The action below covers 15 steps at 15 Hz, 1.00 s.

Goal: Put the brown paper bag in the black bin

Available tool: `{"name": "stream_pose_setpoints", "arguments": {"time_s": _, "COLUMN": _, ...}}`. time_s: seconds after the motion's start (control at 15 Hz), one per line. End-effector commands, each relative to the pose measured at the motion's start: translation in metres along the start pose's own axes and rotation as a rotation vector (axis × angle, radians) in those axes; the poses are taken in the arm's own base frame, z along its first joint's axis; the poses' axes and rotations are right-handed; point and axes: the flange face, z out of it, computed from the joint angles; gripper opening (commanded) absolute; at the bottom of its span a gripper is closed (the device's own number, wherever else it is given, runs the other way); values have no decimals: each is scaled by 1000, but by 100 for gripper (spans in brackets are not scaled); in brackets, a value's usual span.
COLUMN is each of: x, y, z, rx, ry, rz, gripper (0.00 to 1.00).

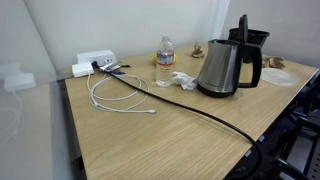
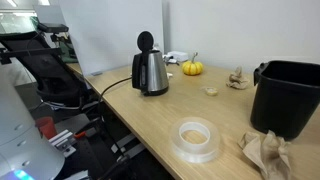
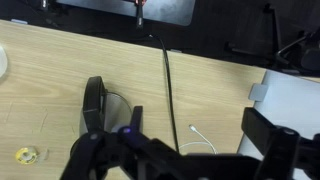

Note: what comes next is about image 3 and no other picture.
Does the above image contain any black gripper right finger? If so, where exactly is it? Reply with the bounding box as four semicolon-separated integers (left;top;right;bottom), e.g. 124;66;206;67
241;108;300;180

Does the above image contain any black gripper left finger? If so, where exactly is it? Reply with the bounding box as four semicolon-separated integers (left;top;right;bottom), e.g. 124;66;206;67
60;131;115;180

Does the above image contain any stainless steel electric kettle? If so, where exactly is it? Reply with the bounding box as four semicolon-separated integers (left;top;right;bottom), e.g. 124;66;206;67
79;76;143;135

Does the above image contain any yellow tape roll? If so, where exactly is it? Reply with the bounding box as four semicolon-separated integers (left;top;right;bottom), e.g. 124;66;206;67
15;146;39;165

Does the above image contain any black office chair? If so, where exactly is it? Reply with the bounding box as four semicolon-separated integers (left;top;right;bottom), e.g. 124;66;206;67
224;3;320;74

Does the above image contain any white charging cable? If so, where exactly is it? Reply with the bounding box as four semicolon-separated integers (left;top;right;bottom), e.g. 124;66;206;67
178;123;218;155

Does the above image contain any black power cable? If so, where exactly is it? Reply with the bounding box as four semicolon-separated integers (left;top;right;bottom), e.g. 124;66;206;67
148;33;181;154

